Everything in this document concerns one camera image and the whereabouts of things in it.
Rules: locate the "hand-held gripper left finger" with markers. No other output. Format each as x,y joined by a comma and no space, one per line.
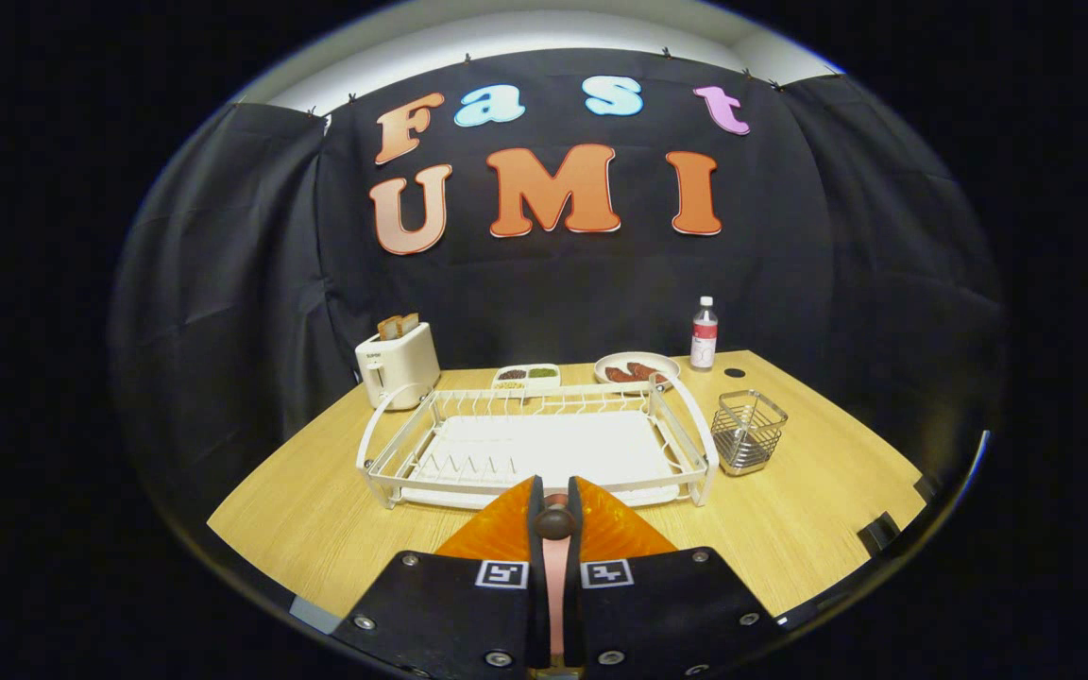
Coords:
537,586

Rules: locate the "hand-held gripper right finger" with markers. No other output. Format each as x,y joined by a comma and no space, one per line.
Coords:
574,595

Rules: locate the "white dish rack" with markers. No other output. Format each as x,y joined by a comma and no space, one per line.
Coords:
544,449

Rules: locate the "white divided condiment dish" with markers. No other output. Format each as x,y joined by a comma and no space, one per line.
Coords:
527,376

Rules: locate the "beige plate with meat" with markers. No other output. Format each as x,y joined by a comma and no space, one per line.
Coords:
638,357

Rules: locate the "red meat slice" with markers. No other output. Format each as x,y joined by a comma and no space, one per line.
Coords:
648,370
620,374

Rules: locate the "white toaster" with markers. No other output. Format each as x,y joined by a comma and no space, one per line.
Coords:
402,368

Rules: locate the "clear bottle with red label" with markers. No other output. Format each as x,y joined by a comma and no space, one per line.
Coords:
704,340

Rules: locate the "toast slice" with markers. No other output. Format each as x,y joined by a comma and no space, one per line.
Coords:
389,330
409,324

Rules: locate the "white board edge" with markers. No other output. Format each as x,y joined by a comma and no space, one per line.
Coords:
978,458

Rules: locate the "black backdrop cloth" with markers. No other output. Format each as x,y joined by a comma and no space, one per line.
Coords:
837,236

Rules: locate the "black table edge bracket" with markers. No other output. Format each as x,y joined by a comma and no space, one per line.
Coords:
881,534
926,486

